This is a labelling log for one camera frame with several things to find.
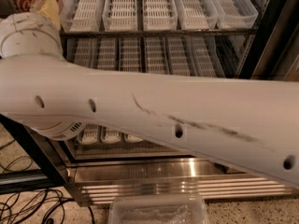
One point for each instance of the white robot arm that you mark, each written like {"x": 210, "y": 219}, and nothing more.
{"x": 250, "y": 125}

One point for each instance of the open fridge door left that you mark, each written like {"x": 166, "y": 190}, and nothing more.
{"x": 51, "y": 170}

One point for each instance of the clear plastic floor container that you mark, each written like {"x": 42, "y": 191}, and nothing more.
{"x": 159, "y": 209}

